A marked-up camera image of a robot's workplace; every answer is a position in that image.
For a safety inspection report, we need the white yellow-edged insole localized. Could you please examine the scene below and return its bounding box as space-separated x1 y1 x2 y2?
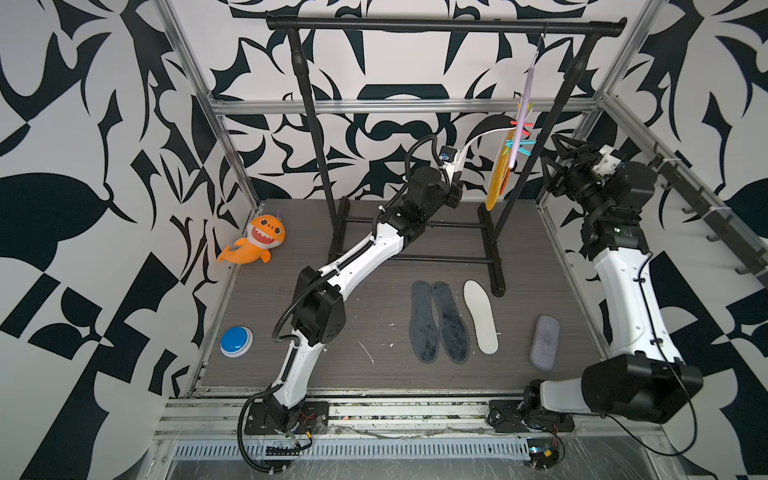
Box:
456 121 515 164

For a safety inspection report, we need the lilac round clip hanger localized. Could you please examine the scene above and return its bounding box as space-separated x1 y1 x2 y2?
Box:
505 33 546 170

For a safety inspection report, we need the dark grey felt insole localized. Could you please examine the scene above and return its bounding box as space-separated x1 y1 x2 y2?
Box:
430 281 469 364
409 280 439 364

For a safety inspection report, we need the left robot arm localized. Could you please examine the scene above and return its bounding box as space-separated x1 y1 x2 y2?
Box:
264 135 466 430

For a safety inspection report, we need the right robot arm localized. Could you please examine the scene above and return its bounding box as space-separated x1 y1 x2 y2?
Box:
519 134 703 424

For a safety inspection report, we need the orange-edged insole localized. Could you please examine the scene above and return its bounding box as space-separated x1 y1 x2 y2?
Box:
463 280 499 355

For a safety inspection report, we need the black garment rack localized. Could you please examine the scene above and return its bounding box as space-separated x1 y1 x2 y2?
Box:
266 16 627 297

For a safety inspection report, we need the grey fabric case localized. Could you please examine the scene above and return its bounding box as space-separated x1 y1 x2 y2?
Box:
529 315 561 371

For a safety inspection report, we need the orange shark plush toy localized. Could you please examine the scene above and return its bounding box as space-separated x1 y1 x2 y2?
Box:
217 214 286 265

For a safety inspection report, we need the blue round button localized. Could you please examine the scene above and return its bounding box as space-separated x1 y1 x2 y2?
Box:
219 326 254 358

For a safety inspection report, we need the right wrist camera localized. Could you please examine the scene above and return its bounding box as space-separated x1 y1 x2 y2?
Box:
592 145 622 179

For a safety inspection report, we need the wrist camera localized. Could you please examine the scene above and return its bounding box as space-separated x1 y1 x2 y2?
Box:
592 145 622 179
438 146 468 184

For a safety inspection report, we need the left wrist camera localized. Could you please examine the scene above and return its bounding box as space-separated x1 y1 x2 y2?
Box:
438 146 468 184

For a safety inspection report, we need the wall hook rail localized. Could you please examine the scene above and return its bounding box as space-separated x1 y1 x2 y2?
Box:
649 141 767 289

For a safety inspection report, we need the white cable duct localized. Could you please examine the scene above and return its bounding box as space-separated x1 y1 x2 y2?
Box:
170 436 532 462

